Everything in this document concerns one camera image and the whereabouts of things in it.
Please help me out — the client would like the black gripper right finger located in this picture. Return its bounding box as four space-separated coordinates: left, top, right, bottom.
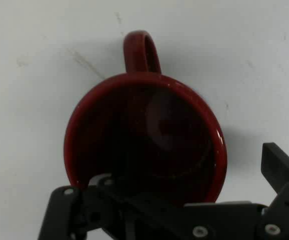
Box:
184 141 289 240

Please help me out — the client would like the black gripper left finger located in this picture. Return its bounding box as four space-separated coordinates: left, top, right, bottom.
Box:
36 173 185 240

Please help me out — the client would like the red ceramic mug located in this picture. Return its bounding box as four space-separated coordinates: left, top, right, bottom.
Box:
63 29 228 204

